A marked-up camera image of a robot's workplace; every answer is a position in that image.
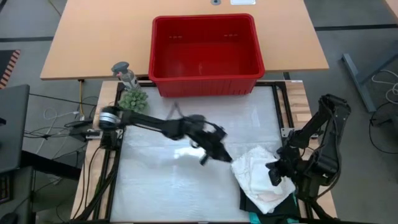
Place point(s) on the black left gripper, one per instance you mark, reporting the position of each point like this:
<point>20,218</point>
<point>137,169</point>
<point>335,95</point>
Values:
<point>205,133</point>

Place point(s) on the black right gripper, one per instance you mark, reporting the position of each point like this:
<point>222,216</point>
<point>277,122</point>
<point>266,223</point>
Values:
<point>289,163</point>

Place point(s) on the white lace garment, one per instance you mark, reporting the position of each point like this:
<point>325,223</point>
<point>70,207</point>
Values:
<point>242,168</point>

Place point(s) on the dark grey garment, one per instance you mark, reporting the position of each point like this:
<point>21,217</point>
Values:
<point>280,210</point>

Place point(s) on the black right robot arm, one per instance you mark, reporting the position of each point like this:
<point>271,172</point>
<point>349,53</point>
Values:
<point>329,155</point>

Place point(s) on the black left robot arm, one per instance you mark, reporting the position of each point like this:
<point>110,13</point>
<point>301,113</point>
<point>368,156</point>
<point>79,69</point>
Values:
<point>146,121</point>

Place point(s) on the red plastic bin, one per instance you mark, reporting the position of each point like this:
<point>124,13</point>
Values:
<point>205,84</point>

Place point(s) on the green potted plant patterned pot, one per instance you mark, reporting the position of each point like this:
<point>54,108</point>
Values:
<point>133,101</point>

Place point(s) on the clear spray bottle black head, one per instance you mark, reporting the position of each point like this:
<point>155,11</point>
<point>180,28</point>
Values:
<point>126,74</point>

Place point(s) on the grey metal desk leg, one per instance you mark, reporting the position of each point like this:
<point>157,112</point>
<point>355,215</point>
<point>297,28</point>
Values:
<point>357,81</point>

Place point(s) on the grey desk grommet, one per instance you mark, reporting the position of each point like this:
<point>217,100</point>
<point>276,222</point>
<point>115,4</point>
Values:
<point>216,2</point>

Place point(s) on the white card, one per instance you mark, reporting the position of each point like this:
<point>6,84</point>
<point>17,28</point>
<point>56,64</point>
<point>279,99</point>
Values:
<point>242,2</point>

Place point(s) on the wooden workbench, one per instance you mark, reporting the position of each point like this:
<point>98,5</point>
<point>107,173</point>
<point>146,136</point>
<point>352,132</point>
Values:
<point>93,37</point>

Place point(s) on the grey flat panel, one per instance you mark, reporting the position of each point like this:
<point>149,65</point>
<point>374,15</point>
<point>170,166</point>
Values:
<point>12,124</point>

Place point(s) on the dark keyboard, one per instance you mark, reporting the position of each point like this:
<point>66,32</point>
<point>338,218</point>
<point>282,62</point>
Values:
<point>5,186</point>

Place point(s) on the black aluminium table frame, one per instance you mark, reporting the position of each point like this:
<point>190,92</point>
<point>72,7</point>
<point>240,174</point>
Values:
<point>276,84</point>

